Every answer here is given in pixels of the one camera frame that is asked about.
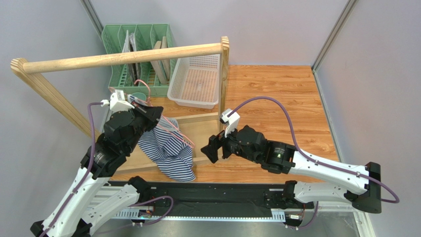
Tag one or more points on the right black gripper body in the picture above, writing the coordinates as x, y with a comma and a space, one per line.
219, 146

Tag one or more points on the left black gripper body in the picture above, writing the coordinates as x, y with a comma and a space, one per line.
142, 123

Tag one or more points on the pink wire hanger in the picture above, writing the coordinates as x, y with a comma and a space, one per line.
162, 122

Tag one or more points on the blue white striped tank top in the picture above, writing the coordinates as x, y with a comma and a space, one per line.
165, 145

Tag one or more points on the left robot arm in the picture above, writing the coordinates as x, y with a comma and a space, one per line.
73, 217

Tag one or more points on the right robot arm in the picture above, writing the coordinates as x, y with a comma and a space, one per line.
340, 182

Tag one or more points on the wooden clothes rack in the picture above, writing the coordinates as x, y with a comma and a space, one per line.
197, 126

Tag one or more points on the small teal bowl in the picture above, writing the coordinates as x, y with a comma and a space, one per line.
139, 96

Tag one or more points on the green plastic file organizer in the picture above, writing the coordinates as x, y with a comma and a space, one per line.
136, 46

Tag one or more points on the wooden boards in organizer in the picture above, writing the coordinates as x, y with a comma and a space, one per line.
159, 69

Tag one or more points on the white perforated plastic basket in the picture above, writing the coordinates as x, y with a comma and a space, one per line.
195, 82

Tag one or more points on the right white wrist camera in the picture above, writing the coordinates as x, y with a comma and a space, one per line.
230, 119

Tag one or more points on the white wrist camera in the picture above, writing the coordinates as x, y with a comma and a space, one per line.
230, 119
117, 102

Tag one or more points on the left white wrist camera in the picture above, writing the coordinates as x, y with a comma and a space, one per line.
117, 102

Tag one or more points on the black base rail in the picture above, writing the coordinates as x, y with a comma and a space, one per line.
220, 202

